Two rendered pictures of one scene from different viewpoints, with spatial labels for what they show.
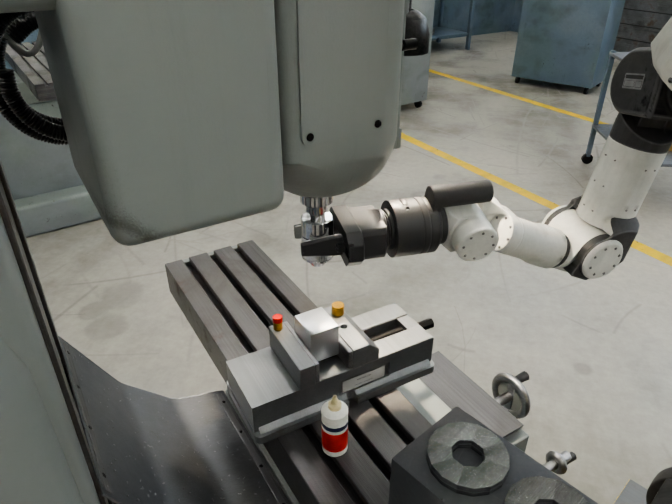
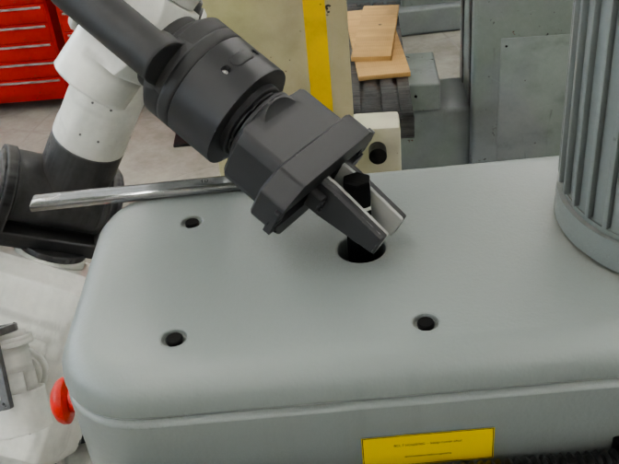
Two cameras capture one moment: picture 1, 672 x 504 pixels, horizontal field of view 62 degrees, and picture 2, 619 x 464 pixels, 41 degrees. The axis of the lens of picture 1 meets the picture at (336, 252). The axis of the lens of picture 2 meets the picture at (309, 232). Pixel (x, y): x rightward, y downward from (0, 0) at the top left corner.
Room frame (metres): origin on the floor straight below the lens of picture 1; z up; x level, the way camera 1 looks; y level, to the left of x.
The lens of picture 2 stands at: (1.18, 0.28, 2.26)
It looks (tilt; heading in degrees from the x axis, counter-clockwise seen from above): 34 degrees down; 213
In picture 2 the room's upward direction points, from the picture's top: 6 degrees counter-clockwise
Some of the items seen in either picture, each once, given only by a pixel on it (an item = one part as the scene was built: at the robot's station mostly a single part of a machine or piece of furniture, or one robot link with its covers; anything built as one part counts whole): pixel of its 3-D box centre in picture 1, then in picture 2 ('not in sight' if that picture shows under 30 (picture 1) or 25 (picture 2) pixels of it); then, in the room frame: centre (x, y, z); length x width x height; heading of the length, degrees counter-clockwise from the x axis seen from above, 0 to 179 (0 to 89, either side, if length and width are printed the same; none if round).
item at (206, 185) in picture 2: not in sight; (170, 188); (0.70, -0.16, 1.89); 0.24 x 0.04 x 0.01; 122
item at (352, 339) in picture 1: (345, 334); not in sight; (0.75, -0.02, 1.01); 0.12 x 0.06 x 0.04; 29
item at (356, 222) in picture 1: (376, 231); not in sight; (0.74, -0.06, 1.22); 0.13 x 0.12 x 0.10; 14
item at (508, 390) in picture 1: (500, 401); not in sight; (0.98, -0.40, 0.62); 0.16 x 0.12 x 0.12; 121
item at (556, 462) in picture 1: (544, 469); not in sight; (0.87, -0.50, 0.50); 0.22 x 0.06 x 0.06; 121
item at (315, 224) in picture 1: (317, 219); not in sight; (0.72, 0.03, 1.25); 0.05 x 0.05 x 0.01
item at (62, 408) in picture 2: not in sight; (72, 400); (0.85, -0.19, 1.76); 0.04 x 0.03 x 0.04; 31
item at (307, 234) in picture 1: (317, 239); not in sight; (0.72, 0.03, 1.22); 0.05 x 0.05 x 0.06
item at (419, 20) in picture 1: (406, 30); not in sight; (0.91, -0.11, 1.48); 0.07 x 0.07 x 0.06
